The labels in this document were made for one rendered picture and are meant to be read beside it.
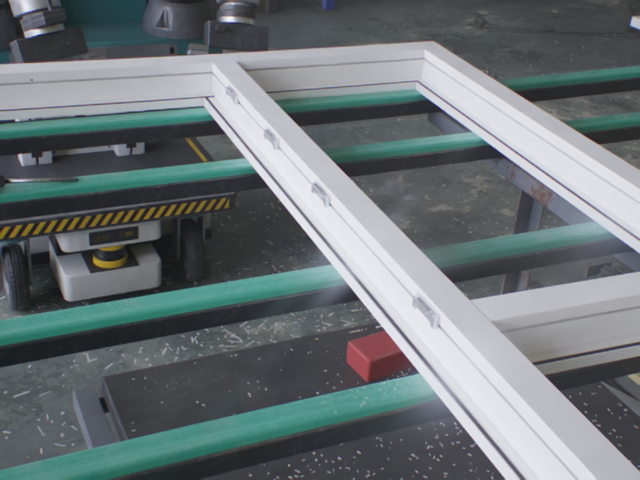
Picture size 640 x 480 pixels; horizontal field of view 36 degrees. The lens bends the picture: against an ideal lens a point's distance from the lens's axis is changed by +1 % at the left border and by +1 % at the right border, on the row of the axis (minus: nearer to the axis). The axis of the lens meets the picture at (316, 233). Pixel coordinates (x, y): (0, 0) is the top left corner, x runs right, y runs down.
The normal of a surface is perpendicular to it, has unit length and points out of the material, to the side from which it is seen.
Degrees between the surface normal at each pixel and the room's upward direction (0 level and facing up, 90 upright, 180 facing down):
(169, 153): 0
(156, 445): 0
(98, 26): 0
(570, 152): 90
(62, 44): 66
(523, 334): 90
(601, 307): 90
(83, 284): 90
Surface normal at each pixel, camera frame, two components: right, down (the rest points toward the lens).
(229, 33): 0.32, 0.08
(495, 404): -0.92, 0.12
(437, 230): 0.07, -0.88
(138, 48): 0.42, 0.46
